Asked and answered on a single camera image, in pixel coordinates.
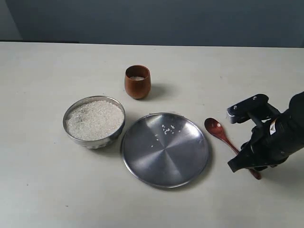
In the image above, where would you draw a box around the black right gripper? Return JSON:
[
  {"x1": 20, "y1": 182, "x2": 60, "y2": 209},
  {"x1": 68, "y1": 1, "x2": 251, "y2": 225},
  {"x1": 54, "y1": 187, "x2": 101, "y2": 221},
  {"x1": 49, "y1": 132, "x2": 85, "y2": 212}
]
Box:
[{"x1": 227, "y1": 92, "x2": 304, "y2": 172}]

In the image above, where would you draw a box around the red-brown wooden spoon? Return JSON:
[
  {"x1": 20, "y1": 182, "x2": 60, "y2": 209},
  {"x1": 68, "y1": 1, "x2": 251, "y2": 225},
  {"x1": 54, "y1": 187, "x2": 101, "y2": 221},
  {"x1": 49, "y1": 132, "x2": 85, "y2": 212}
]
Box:
[{"x1": 204, "y1": 118, "x2": 264, "y2": 180}]

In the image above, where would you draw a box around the steel bowl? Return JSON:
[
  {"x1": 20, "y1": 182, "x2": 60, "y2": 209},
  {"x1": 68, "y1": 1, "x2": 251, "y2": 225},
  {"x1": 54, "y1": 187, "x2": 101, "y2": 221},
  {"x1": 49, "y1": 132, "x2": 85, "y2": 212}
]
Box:
[{"x1": 63, "y1": 95, "x2": 126, "y2": 149}]

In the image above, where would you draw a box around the round steel plate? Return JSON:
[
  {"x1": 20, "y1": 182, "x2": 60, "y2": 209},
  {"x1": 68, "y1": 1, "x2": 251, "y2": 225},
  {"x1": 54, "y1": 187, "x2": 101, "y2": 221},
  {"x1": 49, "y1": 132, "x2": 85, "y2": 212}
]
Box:
[{"x1": 120, "y1": 113, "x2": 211, "y2": 189}]

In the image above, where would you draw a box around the brown wooden cup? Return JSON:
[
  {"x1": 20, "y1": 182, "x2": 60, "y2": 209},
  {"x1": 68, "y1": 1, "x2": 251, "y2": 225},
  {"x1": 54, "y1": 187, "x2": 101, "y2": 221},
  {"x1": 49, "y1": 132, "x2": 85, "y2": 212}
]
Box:
[{"x1": 124, "y1": 65, "x2": 151, "y2": 99}]

